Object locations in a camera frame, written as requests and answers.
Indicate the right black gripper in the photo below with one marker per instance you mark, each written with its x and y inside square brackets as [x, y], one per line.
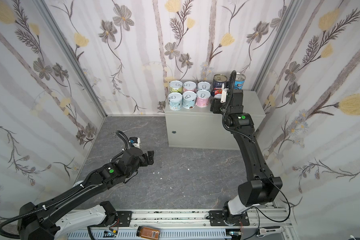
[216, 104]

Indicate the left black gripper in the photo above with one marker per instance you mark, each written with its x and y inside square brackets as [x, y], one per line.
[149, 157]

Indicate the blue label can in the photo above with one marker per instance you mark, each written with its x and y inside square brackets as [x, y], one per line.
[239, 81]

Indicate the red dark label can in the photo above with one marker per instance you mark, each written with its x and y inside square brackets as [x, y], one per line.
[217, 85]

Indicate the pink label can back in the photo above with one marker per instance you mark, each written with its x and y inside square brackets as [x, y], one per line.
[203, 97]

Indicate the pink label can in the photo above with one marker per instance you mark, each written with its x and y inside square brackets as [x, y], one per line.
[189, 86]
[203, 97]

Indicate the teal can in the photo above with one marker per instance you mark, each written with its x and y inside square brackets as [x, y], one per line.
[175, 101]
[189, 99]
[204, 86]

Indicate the pink label can front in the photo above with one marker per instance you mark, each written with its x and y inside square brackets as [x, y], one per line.
[189, 86]

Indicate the green label can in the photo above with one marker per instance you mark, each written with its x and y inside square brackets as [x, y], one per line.
[176, 87]

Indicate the orange label can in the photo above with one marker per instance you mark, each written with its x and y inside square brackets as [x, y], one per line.
[218, 96]

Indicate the yellow label can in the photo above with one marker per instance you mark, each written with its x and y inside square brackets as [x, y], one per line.
[77, 183]

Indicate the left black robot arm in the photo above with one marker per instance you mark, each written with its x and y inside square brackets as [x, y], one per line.
[44, 221]

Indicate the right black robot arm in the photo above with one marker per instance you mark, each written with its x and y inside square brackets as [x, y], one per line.
[262, 186]

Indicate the grey metal cabinet box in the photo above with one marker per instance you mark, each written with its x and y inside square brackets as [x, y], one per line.
[197, 128]

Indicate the orange brown bottle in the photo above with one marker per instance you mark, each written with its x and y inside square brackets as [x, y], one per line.
[148, 233]

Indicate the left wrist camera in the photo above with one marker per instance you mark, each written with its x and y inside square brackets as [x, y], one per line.
[135, 141]

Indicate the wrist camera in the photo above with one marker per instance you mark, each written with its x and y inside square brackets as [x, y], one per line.
[135, 141]
[225, 89]

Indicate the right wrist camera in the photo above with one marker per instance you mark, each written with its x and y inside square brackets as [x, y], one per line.
[225, 89]

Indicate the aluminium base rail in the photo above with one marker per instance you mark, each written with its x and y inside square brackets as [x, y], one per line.
[191, 225]

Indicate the white handled tool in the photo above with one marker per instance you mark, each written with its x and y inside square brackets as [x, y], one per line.
[266, 231]

